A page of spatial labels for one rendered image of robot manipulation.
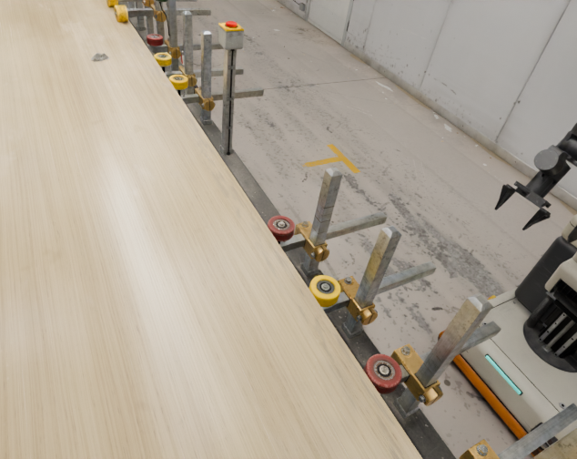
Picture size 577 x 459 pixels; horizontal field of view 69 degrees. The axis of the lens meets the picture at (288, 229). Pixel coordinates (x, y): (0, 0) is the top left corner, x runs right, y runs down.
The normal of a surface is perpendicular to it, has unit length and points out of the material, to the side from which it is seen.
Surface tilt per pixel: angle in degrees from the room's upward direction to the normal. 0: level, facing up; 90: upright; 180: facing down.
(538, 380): 0
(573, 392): 0
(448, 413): 0
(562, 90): 90
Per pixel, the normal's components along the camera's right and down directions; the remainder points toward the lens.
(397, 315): 0.13, -0.73
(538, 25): -0.88, 0.23
